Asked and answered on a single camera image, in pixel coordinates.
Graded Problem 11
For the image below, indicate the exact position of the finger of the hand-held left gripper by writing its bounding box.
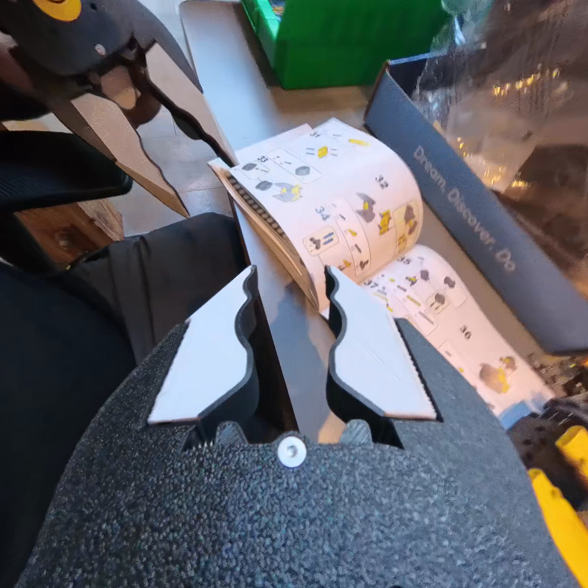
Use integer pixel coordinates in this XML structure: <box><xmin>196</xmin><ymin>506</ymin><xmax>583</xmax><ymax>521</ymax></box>
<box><xmin>71</xmin><ymin>93</ymin><xmax>190</xmax><ymax>219</ymax></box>
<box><xmin>135</xmin><ymin>40</ymin><xmax>238</xmax><ymax>167</ymax></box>

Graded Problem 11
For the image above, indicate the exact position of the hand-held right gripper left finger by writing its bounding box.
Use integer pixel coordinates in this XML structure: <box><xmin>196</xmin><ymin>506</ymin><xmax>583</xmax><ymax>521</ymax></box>
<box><xmin>147</xmin><ymin>265</ymin><xmax>261</xmax><ymax>424</ymax></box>

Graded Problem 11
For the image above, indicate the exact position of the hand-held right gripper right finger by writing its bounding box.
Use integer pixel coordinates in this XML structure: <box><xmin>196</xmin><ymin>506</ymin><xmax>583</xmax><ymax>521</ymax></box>
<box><xmin>324</xmin><ymin>265</ymin><xmax>438</xmax><ymax>421</ymax></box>

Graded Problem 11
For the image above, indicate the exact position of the white instruction booklet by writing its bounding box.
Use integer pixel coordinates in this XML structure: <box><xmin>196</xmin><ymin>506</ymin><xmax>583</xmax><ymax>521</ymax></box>
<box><xmin>208</xmin><ymin>117</ymin><xmax>554</xmax><ymax>419</ymax></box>

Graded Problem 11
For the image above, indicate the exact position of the grey desk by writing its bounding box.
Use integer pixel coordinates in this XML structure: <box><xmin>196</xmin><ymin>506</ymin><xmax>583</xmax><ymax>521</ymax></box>
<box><xmin>179</xmin><ymin>0</ymin><xmax>556</xmax><ymax>444</ymax></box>

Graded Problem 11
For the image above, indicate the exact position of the person's left hand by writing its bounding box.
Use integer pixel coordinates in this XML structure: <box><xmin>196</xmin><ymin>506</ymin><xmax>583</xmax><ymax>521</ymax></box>
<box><xmin>99</xmin><ymin>64</ymin><xmax>161</xmax><ymax>130</ymax></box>

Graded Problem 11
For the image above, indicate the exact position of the black chair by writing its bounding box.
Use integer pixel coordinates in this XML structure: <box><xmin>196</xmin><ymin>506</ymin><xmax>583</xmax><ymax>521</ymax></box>
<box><xmin>0</xmin><ymin>131</ymin><xmax>134</xmax><ymax>214</ymax></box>

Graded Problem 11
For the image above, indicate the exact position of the dark blue robot kit box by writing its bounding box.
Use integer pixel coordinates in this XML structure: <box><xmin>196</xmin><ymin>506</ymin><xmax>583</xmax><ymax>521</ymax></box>
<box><xmin>364</xmin><ymin>57</ymin><xmax>588</xmax><ymax>354</ymax></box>

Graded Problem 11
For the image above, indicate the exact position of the green box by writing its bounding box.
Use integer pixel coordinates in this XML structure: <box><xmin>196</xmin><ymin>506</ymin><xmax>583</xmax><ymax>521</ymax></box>
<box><xmin>241</xmin><ymin>0</ymin><xmax>453</xmax><ymax>90</ymax></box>

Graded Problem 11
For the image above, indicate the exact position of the yellow toy vehicle model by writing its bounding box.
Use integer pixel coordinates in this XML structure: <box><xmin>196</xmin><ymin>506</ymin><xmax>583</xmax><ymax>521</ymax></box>
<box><xmin>507</xmin><ymin>397</ymin><xmax>588</xmax><ymax>588</ymax></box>

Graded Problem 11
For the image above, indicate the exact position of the clear plastic bag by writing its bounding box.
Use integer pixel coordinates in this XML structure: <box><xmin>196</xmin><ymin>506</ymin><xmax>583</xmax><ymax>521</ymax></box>
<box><xmin>411</xmin><ymin>0</ymin><xmax>588</xmax><ymax>194</ymax></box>

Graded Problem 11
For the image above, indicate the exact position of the wooden post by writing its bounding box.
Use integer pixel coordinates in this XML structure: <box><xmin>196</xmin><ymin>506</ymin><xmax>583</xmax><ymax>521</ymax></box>
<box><xmin>14</xmin><ymin>198</ymin><xmax>125</xmax><ymax>269</ymax></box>

